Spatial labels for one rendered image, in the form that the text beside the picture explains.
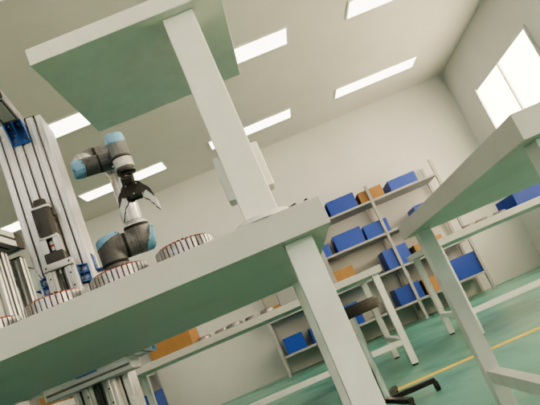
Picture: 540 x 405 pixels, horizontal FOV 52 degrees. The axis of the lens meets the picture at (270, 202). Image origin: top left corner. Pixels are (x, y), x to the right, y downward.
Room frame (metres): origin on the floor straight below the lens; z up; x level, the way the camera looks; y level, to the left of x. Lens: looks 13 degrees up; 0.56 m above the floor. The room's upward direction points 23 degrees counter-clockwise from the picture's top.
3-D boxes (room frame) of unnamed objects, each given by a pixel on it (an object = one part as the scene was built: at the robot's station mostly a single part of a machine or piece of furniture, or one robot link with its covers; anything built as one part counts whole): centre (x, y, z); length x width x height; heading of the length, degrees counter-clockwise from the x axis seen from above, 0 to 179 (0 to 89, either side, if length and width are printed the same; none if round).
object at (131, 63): (1.06, 0.12, 0.98); 0.37 x 0.35 x 0.46; 92
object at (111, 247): (2.40, 0.74, 1.20); 0.13 x 0.12 x 0.14; 109
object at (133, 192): (1.98, 0.46, 1.29); 0.09 x 0.08 x 0.12; 11
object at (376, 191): (7.96, -1.37, 1.87); 0.40 x 0.36 x 0.17; 1
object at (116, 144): (1.97, 0.46, 1.45); 0.09 x 0.08 x 0.11; 19
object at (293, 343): (7.89, 0.45, 0.39); 0.42 x 0.28 x 0.21; 3
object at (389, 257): (7.95, -1.33, 0.92); 0.42 x 0.36 x 0.28; 2
